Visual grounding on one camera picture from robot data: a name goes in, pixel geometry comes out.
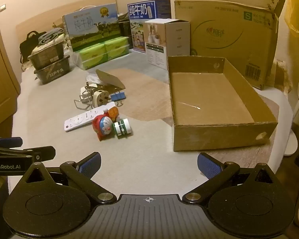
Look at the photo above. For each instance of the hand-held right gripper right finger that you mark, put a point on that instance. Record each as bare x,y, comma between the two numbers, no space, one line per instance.
209,165

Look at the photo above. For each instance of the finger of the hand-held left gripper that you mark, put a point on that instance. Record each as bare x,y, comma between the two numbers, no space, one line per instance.
46,153
10,142

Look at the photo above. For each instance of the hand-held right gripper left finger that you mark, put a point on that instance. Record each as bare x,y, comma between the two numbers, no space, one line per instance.
91,165

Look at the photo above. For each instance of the shallow cardboard box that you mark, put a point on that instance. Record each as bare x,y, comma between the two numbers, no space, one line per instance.
214,134

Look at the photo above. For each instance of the red blue cat figurine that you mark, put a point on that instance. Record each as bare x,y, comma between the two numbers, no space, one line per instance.
103,127

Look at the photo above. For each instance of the white remote control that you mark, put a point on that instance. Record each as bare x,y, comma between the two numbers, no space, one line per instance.
84,118

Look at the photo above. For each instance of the green white striped toy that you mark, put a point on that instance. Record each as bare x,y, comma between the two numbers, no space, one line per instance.
123,128

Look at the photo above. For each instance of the white plug adapter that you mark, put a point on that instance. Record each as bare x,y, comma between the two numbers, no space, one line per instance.
101,99

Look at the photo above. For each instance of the white charger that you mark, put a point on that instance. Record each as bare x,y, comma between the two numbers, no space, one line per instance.
86,93

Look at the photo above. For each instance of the blue binder clip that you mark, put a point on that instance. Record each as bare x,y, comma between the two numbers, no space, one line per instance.
118,96

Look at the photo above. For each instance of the gold router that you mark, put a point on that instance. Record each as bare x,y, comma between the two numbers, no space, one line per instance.
109,79

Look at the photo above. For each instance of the wooden door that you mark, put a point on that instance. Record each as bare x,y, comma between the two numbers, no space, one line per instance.
2,79

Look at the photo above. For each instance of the clear plastic bag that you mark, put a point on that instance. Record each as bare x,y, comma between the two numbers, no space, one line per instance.
91,77

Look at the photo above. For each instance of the black laptop bag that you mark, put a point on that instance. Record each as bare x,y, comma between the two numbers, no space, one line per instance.
30,44

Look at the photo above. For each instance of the green tissue pack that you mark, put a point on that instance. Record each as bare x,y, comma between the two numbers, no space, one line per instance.
117,47
92,54

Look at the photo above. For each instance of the white product box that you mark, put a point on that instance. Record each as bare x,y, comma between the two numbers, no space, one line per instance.
177,39

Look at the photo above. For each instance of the light blue cow milk box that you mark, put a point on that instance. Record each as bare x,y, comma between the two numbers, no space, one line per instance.
89,29

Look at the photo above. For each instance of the large cardboard box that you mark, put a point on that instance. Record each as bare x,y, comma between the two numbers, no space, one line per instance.
226,29

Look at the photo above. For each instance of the black tote bag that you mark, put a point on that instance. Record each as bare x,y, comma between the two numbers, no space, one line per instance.
125,29

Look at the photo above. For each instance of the dark blue milk carton box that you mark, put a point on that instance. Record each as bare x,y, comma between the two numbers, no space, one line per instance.
139,29

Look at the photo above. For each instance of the wooden board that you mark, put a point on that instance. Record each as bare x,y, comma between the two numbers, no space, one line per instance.
64,7

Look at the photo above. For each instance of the wall switch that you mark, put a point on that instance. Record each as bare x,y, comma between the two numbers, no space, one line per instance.
2,7

